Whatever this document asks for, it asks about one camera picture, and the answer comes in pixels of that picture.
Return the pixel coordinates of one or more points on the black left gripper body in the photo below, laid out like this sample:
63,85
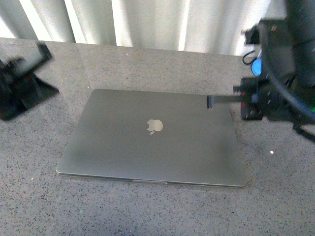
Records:
20,89

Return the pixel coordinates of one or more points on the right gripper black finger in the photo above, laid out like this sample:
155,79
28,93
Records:
213,99

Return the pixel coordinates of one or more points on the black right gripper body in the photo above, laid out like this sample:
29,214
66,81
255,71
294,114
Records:
261,99

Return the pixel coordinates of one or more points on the silver laptop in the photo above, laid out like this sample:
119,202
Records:
156,137

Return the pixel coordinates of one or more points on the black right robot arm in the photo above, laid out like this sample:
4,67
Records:
285,88

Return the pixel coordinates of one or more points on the blue desk lamp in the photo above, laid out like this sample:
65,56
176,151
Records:
256,67

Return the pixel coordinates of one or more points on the white curtain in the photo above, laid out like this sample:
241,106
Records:
204,26

